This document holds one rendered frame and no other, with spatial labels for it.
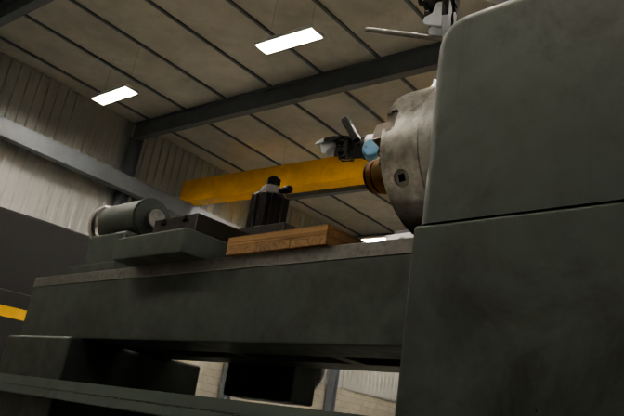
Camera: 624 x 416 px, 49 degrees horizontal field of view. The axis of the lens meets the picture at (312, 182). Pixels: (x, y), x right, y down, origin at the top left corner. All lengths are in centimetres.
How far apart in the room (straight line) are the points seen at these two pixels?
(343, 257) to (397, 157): 21
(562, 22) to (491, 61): 12
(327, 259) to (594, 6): 63
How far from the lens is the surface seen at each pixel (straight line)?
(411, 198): 130
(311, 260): 134
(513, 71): 114
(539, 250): 100
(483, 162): 109
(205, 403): 126
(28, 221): 636
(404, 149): 129
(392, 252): 121
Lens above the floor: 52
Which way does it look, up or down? 20 degrees up
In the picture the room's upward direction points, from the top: 9 degrees clockwise
